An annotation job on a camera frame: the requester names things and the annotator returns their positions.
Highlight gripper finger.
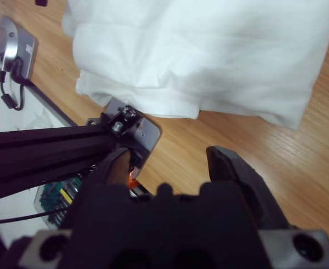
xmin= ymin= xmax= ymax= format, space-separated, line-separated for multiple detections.
xmin=205 ymin=145 xmax=291 ymax=230
xmin=89 ymin=147 xmax=131 ymax=185

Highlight white t-shirt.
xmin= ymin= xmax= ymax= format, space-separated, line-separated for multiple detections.
xmin=62 ymin=0 xmax=329 ymax=131

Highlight black base cable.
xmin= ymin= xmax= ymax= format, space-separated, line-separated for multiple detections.
xmin=0 ymin=57 xmax=25 ymax=112

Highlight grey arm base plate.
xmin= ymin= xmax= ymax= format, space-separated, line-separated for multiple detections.
xmin=0 ymin=15 xmax=39 ymax=80

